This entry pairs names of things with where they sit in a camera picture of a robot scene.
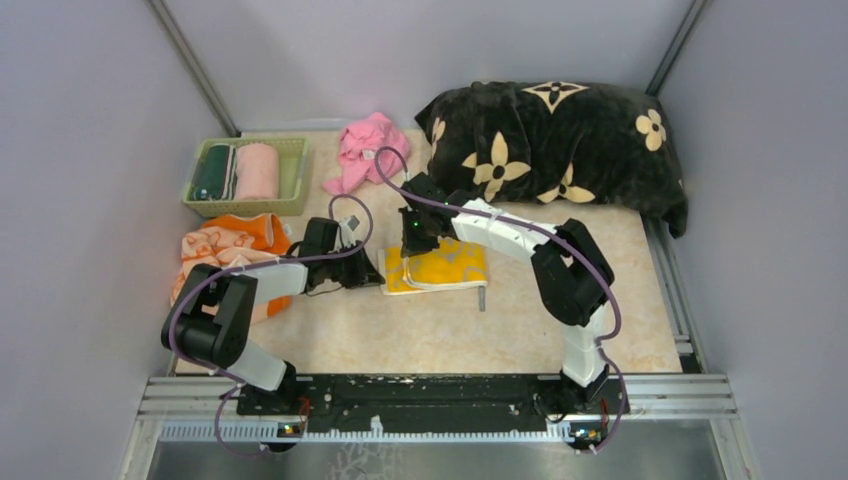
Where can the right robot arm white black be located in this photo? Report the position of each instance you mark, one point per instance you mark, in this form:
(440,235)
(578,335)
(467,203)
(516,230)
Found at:
(572,276)

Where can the orange peach towel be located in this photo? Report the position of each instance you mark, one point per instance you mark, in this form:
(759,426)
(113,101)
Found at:
(230,240)

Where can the green plastic basket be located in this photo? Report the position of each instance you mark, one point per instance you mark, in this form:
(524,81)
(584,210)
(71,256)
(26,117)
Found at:
(293,179)

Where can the black floral pillow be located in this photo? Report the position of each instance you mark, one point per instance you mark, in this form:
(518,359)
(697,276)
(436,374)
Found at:
(586,143)

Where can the rolled dark green towel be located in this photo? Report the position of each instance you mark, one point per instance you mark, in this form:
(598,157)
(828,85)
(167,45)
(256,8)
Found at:
(215,176)

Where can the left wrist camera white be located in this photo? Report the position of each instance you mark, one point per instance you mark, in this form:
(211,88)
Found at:
(347,227)

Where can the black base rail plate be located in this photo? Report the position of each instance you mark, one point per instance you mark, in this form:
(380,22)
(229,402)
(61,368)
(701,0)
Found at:
(436,404)

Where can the rolled peach towel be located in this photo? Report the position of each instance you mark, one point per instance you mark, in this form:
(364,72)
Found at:
(257,172)

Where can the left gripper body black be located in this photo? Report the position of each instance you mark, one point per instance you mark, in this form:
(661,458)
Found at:
(333,268)

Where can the grey yellow duck towel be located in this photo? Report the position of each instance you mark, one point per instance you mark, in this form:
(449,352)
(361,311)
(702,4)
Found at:
(453,266)

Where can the pink towel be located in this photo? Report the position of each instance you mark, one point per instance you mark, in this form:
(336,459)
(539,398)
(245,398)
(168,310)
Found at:
(359,142)

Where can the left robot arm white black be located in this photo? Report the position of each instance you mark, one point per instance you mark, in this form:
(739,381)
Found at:
(210,322)

